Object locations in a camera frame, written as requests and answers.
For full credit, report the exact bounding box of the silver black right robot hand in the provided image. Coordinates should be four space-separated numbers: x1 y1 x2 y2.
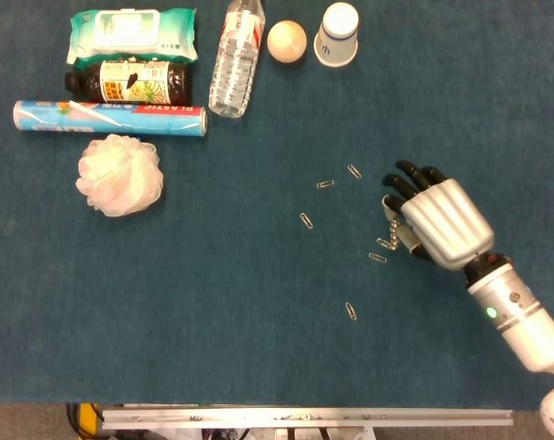
380 159 496 270

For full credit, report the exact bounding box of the silver beaded magnetic rod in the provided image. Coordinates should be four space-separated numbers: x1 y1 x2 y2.
386 217 409 252

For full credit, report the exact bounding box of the white paper cup blue print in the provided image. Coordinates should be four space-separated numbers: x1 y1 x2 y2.
313 2 360 69

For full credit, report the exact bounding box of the cream white ball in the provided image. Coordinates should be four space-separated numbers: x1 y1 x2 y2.
266 19 308 63

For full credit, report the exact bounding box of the teal felt table cloth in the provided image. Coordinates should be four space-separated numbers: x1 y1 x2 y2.
0 0 554 412

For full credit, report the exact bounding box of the clear plastic water bottle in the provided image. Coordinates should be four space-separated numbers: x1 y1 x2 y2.
207 0 266 119

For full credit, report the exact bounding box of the blue plastic wrap roll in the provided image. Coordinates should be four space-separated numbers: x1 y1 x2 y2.
13 99 209 138

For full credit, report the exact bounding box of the dark brown sauce bottle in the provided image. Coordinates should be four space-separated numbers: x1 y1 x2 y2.
64 57 192 105

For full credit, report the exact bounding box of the white mesh bath sponge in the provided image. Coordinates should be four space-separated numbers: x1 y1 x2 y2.
74 133 165 218

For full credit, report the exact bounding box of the green white wet wipes pack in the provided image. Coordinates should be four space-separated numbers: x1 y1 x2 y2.
66 7 199 65

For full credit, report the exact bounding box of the yellow plastic part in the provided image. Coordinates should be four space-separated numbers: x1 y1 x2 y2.
78 402 99 440

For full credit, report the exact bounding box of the aluminium profile rail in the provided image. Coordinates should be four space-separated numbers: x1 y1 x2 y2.
101 407 515 430

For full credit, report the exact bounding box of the black cable bundle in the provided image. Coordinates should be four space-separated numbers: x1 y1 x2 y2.
65 402 83 440

